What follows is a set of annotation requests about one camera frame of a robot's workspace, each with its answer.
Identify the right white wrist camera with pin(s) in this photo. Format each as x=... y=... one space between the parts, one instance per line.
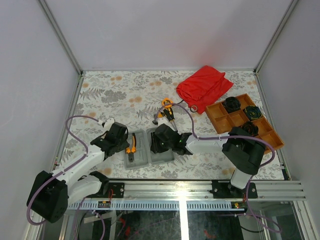
x=162 y=120

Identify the grey plastic tool case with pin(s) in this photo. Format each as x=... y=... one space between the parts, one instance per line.
x=144 y=157

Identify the hex key set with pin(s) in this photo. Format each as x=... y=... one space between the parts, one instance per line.
x=156 y=117

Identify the red folded cloth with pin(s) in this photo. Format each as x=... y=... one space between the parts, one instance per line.
x=203 y=88

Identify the black orange spinning top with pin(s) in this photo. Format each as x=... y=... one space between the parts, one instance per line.
x=250 y=128

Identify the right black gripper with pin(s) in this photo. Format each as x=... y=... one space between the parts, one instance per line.
x=155 y=147

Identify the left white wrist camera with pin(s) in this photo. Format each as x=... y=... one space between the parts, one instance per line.
x=107 y=123

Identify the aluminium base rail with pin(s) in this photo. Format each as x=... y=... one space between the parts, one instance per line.
x=199 y=194

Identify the green black spinning top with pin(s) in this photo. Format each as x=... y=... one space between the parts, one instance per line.
x=252 y=112

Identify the orange tape measure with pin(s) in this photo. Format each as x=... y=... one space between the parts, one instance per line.
x=167 y=103

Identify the black yellow screwdriver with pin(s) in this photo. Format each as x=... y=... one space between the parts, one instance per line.
x=168 y=112

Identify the black spinning top upper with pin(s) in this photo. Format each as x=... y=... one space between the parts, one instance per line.
x=231 y=104

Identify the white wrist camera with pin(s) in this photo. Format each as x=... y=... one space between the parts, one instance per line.
x=107 y=123
x=162 y=120

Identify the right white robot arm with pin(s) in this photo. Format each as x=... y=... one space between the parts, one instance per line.
x=244 y=152

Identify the orange handled pliers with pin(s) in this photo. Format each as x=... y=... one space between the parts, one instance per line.
x=131 y=150

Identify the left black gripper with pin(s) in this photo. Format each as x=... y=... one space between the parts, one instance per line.
x=126 y=145

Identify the black tape roll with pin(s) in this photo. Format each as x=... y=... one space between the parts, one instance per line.
x=193 y=108

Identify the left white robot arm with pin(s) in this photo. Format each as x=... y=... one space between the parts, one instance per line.
x=53 y=192

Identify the wooden compartment tray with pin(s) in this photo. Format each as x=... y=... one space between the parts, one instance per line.
x=240 y=111

